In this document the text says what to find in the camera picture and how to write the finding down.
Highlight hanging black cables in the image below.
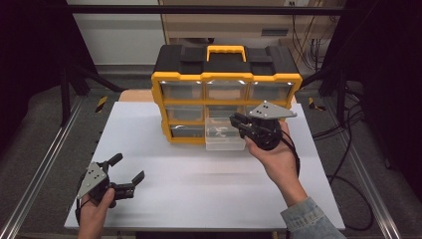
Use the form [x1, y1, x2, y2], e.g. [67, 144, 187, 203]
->
[291, 13, 336, 73]

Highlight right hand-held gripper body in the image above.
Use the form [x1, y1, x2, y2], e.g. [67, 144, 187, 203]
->
[245, 100, 298, 151]

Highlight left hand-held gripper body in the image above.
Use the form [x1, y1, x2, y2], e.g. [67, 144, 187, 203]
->
[77, 161, 136, 210]

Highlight right hand-held gripper cable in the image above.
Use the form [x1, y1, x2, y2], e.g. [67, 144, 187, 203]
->
[280, 129, 302, 179]

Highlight long black looped cable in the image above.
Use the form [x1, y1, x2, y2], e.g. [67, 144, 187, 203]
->
[326, 109, 375, 232]

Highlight person's left hand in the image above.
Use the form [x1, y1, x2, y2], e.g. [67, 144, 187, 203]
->
[77, 188, 116, 235]

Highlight white panel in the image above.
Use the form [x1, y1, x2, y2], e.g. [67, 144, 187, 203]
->
[66, 0, 167, 66]

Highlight light wooden cabinet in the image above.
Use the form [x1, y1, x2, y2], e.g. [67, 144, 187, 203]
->
[158, 0, 336, 49]

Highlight wooden board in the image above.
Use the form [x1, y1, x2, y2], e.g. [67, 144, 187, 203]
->
[117, 88, 298, 105]

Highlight yellow black organizer cabinet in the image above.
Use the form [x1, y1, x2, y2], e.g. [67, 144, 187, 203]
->
[150, 44, 304, 145]

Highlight black curtain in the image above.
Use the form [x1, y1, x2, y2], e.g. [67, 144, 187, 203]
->
[326, 0, 422, 202]
[0, 0, 98, 155]

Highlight bundle of black cables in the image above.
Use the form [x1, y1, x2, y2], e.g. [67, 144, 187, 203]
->
[312, 84, 366, 140]

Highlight black frame strut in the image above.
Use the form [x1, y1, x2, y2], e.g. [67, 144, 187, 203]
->
[300, 64, 348, 127]
[59, 64, 125, 127]

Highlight light blue denim sleeve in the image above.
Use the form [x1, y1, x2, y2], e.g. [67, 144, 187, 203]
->
[280, 196, 348, 239]

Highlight yellow black tape marker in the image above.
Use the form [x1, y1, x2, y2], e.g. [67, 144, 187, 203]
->
[308, 97, 327, 113]
[95, 96, 109, 114]

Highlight clear plastic pulled drawer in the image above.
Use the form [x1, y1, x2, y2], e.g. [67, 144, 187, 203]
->
[204, 117, 248, 152]

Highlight set of clear cabinet drawers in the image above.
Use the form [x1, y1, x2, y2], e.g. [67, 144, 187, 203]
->
[159, 80, 294, 139]

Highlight aluminium rail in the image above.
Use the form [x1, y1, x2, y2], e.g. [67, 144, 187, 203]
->
[0, 96, 85, 239]
[322, 99, 403, 239]

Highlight left hand-held gripper cable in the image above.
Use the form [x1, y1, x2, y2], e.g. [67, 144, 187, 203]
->
[75, 185, 93, 227]

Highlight person's right hand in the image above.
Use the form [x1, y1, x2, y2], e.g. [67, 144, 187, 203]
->
[245, 120, 305, 200]

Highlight black horizontal bar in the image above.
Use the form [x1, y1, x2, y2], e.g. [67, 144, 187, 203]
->
[66, 4, 346, 16]

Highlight dark grey label plate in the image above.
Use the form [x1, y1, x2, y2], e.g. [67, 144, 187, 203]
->
[261, 28, 290, 37]

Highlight hand-held gripper cable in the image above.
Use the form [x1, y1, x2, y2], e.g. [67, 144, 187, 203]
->
[75, 185, 93, 227]
[280, 129, 302, 179]

